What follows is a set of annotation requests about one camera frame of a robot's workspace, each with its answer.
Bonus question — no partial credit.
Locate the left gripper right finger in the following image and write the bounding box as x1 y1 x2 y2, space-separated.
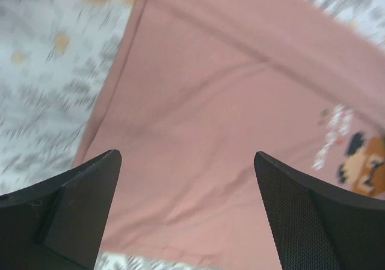
254 152 384 270

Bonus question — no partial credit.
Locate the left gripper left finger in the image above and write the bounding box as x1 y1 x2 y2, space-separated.
1 150 122 270

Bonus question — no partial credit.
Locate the pink printed t-shirt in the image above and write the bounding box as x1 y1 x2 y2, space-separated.
76 0 384 269

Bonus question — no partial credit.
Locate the floral table mat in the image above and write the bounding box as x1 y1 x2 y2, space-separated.
1 0 384 269

